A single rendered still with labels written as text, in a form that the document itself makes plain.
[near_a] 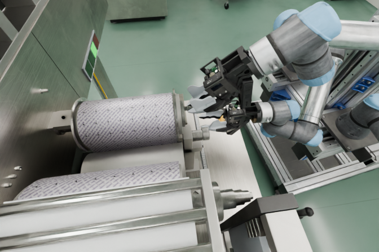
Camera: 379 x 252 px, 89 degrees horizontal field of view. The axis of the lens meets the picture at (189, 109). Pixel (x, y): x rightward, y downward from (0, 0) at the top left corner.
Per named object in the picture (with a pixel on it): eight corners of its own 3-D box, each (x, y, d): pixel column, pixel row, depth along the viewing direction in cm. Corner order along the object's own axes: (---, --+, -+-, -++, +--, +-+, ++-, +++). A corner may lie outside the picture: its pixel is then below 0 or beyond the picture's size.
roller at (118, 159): (186, 190, 56) (186, 179, 46) (96, 203, 54) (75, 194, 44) (182, 152, 62) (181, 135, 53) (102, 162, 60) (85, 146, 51)
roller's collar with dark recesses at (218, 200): (220, 222, 35) (226, 218, 29) (188, 228, 34) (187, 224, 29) (213, 186, 38) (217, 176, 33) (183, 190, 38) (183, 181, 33)
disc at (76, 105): (93, 159, 54) (66, 134, 43) (91, 160, 54) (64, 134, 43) (100, 117, 63) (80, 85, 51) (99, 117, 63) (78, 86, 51)
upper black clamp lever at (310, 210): (315, 216, 29) (316, 215, 28) (281, 221, 31) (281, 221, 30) (311, 206, 30) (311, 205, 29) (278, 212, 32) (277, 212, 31)
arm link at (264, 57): (273, 50, 45) (288, 74, 41) (256, 61, 48) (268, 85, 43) (261, 29, 40) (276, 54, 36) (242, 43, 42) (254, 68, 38)
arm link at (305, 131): (345, 38, 82) (309, 146, 82) (318, 32, 85) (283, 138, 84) (364, 25, 71) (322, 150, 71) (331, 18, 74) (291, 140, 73)
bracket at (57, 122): (73, 128, 49) (69, 124, 48) (49, 131, 49) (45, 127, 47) (77, 112, 52) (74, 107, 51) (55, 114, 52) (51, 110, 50)
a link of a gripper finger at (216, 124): (201, 119, 66) (225, 113, 68) (200, 127, 71) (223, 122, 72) (204, 126, 64) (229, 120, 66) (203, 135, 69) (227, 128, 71)
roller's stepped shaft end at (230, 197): (252, 206, 35) (257, 203, 32) (220, 211, 34) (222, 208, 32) (247, 188, 37) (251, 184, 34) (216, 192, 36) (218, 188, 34)
